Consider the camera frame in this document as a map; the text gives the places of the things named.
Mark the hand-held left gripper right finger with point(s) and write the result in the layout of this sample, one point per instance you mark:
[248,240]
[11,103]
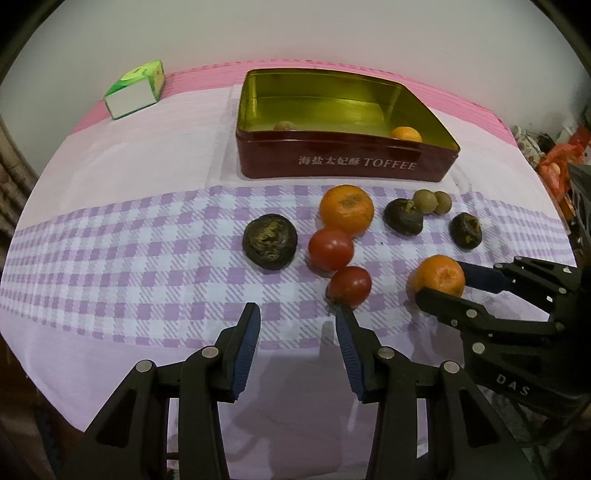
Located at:
[348,350]

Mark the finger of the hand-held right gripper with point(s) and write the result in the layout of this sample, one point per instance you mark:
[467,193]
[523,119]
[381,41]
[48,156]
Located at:
[448,307]
[480,277]

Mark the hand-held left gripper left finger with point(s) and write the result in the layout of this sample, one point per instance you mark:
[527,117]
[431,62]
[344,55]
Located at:
[247,341]

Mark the small orange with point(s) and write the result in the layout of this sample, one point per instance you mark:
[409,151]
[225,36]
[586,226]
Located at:
[406,134]
[436,274]

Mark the red tomato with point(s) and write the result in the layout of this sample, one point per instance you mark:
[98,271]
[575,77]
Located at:
[330,249]
[351,286]

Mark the brown longan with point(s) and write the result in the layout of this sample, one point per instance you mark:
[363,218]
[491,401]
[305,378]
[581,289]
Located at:
[284,126]
[444,202]
[425,201]

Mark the large dark wrinkled fruit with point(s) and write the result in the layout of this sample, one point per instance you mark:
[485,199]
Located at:
[268,243]

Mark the large orange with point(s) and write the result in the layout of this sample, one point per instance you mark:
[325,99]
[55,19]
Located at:
[346,210]

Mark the red metal tin box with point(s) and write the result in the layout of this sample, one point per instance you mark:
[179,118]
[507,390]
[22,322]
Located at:
[332,159]

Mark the orange plastic bag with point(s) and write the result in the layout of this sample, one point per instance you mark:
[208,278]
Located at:
[556,159]

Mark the patterned cloth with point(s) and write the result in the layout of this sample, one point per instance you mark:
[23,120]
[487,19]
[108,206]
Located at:
[524,141]

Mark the pink purple checked tablecloth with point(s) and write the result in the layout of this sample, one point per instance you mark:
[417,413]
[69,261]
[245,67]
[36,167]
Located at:
[138,230]

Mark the green white cardboard box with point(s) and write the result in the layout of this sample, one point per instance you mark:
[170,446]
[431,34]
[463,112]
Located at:
[131,94]

